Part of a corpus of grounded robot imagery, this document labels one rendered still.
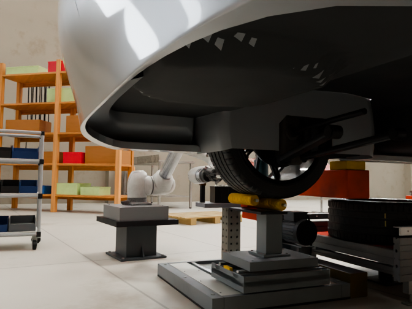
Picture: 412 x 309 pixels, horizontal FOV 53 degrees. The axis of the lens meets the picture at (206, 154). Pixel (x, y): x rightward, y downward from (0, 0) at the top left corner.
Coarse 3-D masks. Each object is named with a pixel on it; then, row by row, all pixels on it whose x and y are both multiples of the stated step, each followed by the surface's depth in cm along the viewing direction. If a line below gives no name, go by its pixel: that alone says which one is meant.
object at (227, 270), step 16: (224, 272) 207; (240, 272) 197; (256, 272) 199; (272, 272) 202; (288, 272) 205; (304, 272) 203; (320, 272) 207; (240, 288) 192; (256, 288) 192; (272, 288) 195; (288, 288) 199
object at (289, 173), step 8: (320, 128) 219; (312, 136) 224; (248, 152) 224; (248, 160) 201; (256, 160) 226; (312, 160) 218; (256, 168) 224; (272, 168) 228; (288, 168) 232; (296, 168) 225; (304, 168) 218; (264, 176) 204; (280, 176) 227; (288, 176) 220; (296, 176) 214
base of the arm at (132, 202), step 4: (124, 200) 323; (128, 200) 322; (132, 200) 321; (136, 200) 321; (140, 200) 322; (144, 200) 325; (124, 204) 321; (128, 204) 322; (132, 204) 317; (136, 204) 319; (140, 204) 321; (144, 204) 323; (148, 204) 325
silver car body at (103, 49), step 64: (64, 0) 108; (128, 0) 65; (192, 0) 48; (256, 0) 39; (320, 0) 37; (384, 0) 34; (64, 64) 143; (128, 64) 72; (192, 64) 87; (256, 64) 87; (320, 64) 93; (384, 64) 149; (128, 128) 182; (192, 128) 194; (256, 128) 181; (384, 128) 231
